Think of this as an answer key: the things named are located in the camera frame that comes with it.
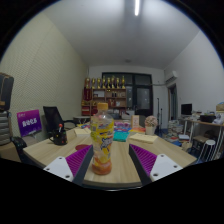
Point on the teal book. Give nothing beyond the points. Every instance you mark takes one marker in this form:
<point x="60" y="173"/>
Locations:
<point x="120" y="136"/>

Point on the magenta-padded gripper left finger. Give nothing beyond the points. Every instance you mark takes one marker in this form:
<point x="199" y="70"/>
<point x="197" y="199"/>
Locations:
<point x="58" y="168"/>

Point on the white round stool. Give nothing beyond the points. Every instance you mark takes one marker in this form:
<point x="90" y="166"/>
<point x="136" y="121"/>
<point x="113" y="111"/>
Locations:
<point x="208" y="146"/>

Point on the black mesh office chair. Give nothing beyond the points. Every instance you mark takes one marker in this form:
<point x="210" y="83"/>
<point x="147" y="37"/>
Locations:
<point x="52" y="118"/>

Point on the computer monitor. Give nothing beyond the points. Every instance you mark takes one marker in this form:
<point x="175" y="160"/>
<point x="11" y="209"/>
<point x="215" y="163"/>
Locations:
<point x="186" y="109"/>

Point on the pale yellow notepad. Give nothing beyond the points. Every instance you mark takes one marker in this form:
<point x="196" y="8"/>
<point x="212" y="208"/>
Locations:
<point x="81" y="132"/>

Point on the wooden shelf unit with trophies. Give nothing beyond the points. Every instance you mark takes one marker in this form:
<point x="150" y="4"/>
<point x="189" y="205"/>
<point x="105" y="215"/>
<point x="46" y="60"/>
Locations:
<point x="106" y="96"/>

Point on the yellow-labelled orange drink bottle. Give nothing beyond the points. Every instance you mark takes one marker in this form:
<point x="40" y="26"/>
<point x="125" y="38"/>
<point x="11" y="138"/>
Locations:
<point x="102" y="140"/>

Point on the ceiling tube light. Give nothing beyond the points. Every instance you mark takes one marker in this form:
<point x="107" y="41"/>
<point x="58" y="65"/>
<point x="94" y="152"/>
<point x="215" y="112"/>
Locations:
<point x="137" y="7"/>

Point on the potted pink flowers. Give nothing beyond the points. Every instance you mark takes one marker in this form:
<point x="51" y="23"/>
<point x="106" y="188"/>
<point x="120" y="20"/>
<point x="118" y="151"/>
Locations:
<point x="151" y="122"/>

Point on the black chair armrest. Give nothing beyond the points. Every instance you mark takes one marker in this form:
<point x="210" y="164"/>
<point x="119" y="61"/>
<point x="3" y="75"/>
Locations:
<point x="19" y="145"/>

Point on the flat round red coaster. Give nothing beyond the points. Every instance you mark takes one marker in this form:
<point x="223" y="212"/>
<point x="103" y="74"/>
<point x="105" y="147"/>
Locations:
<point x="81" y="147"/>

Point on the orange book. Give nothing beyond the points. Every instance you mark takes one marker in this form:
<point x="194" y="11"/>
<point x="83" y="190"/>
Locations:
<point x="137" y="129"/>

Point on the purple sign board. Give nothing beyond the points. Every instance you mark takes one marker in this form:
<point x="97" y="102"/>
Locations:
<point x="29" y="122"/>

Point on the white wall air conditioner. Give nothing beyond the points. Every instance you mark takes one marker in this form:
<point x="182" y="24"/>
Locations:
<point x="171" y="77"/>

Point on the wooden side desk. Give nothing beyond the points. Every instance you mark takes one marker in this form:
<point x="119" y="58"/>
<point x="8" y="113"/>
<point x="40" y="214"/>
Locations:
<point x="206" y="124"/>

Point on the red-tipped stirrer stick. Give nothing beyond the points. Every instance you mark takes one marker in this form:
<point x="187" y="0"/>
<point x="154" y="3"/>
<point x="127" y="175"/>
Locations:
<point x="60" y="126"/>

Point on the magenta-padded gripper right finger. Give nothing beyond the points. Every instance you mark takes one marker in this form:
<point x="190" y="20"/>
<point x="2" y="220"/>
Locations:
<point x="165" y="166"/>

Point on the tan upright card box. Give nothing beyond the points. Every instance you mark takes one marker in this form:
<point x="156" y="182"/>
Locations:
<point x="135" y="121"/>

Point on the pink box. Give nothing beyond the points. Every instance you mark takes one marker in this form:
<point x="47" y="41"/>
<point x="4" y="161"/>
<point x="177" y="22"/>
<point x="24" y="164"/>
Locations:
<point x="122" y="124"/>

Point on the black mug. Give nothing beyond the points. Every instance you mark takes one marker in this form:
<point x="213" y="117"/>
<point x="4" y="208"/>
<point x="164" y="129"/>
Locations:
<point x="60" y="137"/>

